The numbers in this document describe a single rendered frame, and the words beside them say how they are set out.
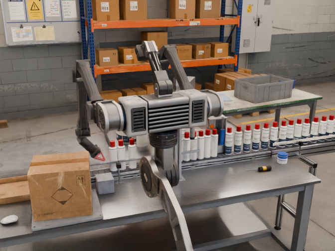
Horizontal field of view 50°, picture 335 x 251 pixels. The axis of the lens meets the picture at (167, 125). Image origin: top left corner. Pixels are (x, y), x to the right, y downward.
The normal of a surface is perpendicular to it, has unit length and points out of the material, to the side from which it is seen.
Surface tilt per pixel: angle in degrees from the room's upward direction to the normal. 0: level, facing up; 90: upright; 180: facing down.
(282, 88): 90
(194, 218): 0
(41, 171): 0
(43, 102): 90
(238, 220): 0
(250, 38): 90
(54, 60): 90
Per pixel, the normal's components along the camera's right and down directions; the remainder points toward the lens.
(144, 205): 0.00, -0.94
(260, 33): 0.41, 0.30
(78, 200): 0.21, 0.33
